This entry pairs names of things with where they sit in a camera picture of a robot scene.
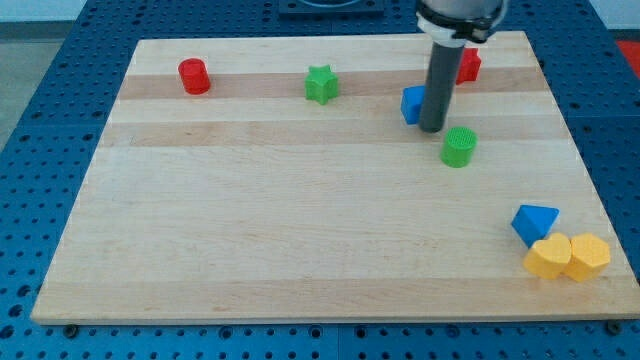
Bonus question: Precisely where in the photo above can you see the green cylinder block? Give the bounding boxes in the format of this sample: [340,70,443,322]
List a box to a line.
[440,127,478,168]

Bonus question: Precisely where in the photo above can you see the blue triangle block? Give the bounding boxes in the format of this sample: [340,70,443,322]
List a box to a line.
[511,204,560,248]

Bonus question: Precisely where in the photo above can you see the wooden board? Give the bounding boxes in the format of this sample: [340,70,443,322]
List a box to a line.
[31,31,639,325]

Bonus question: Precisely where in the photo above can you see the green star block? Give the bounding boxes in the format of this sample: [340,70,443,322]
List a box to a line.
[304,65,339,105]

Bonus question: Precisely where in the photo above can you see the blue cube block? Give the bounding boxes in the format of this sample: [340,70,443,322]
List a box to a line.
[400,85,425,125]

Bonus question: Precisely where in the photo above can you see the red cylinder block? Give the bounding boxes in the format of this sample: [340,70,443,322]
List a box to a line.
[178,58,211,95]

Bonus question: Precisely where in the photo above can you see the red star block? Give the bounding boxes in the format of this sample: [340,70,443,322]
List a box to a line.
[455,48,482,85]

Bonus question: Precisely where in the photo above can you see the yellow heart block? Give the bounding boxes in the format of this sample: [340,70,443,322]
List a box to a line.
[522,233,572,280]

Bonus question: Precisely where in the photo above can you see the yellow hexagon block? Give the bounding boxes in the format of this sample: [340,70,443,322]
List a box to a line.
[563,233,611,282]

